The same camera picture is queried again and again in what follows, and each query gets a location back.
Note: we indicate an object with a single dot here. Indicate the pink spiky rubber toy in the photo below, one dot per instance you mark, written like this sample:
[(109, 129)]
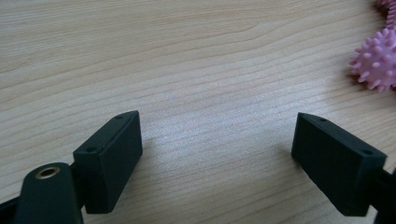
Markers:
[(378, 60)]

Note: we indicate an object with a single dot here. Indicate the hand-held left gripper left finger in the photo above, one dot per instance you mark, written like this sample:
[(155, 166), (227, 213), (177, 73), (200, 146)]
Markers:
[(109, 161)]

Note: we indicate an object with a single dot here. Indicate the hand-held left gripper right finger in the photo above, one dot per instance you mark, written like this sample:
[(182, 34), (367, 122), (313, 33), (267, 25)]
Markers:
[(336, 168)]

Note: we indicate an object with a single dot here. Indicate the pink ridged ball cloth toy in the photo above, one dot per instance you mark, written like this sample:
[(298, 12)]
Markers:
[(391, 12)]

